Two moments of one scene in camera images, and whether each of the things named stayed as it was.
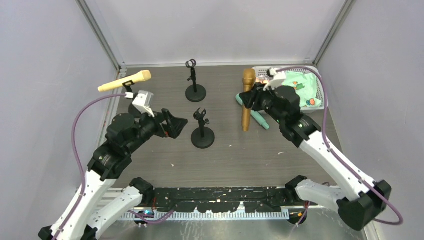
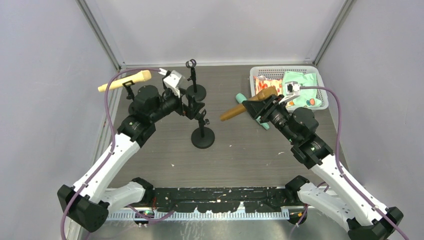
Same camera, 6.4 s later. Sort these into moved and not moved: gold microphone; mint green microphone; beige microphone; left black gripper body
Moved: left black gripper body; gold microphone
Not moved: mint green microphone; beige microphone
